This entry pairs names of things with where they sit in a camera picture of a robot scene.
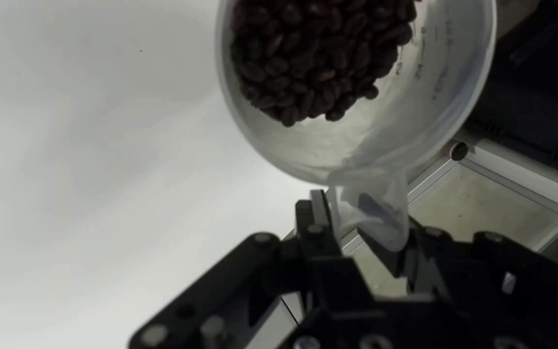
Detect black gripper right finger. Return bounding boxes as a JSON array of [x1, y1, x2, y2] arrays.
[[394, 216, 454, 297]]

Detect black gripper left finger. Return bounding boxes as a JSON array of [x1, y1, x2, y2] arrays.
[[293, 189, 361, 288]]

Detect dark coffee beans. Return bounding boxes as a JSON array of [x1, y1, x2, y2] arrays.
[[229, 0, 421, 129]]

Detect black breadboard table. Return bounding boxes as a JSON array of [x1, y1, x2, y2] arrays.
[[475, 0, 558, 181]]

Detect aluminium profile rail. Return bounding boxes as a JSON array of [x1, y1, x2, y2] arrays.
[[446, 127, 558, 230]]

